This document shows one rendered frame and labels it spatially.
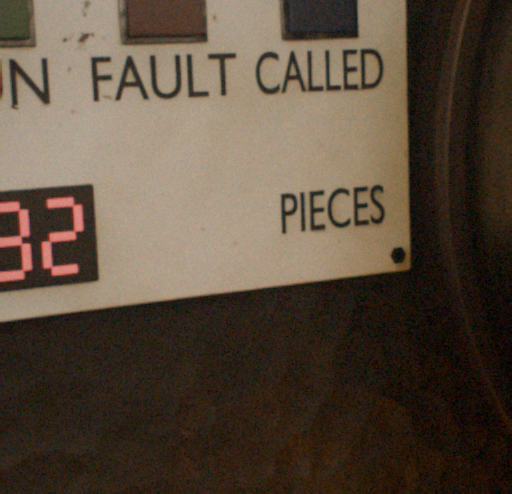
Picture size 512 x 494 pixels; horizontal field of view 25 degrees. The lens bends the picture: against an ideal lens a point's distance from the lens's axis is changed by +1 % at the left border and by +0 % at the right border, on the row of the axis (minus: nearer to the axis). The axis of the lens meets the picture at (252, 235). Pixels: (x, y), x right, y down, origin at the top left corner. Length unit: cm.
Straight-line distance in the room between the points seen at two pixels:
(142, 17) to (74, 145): 6
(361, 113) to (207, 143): 8
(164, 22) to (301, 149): 9
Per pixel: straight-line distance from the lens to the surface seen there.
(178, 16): 52
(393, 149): 58
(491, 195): 51
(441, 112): 52
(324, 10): 55
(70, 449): 56
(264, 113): 54
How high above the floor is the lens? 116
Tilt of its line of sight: 8 degrees down
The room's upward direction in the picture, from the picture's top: 2 degrees counter-clockwise
